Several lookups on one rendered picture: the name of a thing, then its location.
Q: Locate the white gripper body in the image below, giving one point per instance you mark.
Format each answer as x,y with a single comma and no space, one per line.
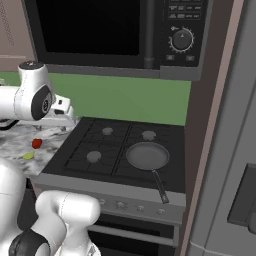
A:
63,120

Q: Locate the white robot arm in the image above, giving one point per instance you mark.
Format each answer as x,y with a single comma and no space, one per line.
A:
30,96

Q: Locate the red bell pepper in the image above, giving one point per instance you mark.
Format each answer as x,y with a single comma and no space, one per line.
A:
36,143

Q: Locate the grey frying pan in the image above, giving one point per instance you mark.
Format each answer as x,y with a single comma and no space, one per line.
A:
147,155

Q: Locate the black and grey stove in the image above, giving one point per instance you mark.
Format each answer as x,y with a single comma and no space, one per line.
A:
100,166

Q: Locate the grey stove knob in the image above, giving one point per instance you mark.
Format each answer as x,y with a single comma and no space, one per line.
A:
160,211
140,208
102,201
120,204

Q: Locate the black microwave door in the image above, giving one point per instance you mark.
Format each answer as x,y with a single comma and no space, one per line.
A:
90,30

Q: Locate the black microwave oven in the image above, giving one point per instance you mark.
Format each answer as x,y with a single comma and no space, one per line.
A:
180,71

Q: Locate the black oven door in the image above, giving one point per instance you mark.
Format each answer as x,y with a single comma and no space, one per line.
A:
133,246

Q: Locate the brown cabinet side panel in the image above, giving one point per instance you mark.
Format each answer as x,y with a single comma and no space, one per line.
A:
203,100

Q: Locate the black microwave dial knob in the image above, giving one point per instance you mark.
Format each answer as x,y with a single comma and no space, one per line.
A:
182,39

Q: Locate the grey fridge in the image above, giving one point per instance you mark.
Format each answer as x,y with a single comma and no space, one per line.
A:
230,116

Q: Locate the brown wall cupboard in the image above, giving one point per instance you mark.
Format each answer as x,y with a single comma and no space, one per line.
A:
13,30

